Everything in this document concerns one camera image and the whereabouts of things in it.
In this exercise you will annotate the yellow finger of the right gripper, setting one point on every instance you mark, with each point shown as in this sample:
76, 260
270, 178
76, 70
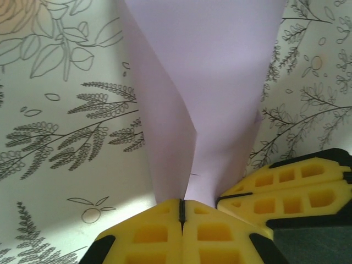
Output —
334, 171
341, 203

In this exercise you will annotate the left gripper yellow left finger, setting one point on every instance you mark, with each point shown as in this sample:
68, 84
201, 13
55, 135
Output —
121, 250

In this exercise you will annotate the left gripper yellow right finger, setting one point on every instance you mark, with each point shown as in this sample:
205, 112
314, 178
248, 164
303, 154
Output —
189, 247

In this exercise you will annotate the purple paper sheet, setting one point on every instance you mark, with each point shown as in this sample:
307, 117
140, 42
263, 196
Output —
206, 68

